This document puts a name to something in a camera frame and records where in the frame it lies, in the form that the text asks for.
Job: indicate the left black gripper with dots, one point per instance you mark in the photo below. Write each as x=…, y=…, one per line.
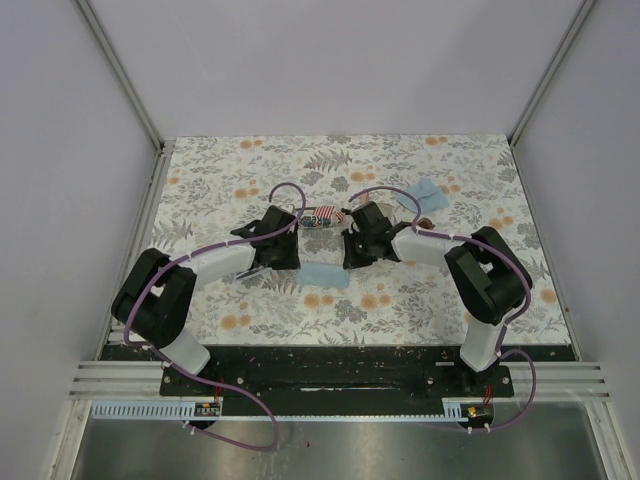
x=292, y=261

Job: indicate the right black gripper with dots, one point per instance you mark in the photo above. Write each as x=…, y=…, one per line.
x=351, y=260

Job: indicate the blue cleaning cloth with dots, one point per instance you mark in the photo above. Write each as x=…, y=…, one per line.
x=429, y=196
x=323, y=275

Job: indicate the flag pattern glasses case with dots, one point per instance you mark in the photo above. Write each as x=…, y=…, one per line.
x=321, y=217

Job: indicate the brown sunglasses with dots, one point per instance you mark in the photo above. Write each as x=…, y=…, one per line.
x=426, y=223

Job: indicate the pink glasses case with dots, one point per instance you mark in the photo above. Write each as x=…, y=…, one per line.
x=387, y=211

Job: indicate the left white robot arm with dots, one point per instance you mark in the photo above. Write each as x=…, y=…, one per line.
x=155, y=298

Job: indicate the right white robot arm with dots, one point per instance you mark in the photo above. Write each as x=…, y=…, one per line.
x=493, y=285

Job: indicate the floral table mat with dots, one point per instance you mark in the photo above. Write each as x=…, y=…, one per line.
x=213, y=185

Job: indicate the white frame sunglasses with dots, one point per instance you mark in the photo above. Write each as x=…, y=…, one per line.
x=252, y=273

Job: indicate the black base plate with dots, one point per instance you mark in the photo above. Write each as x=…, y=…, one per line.
x=413, y=370

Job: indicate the white cable duct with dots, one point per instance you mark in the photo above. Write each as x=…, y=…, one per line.
x=312, y=410

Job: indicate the left aluminium frame post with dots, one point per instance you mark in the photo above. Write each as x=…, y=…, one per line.
x=105, y=45

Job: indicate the aluminium frame post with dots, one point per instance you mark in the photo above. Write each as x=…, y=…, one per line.
x=552, y=68
x=105, y=45

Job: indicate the right aluminium frame post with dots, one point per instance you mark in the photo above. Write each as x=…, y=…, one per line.
x=552, y=68

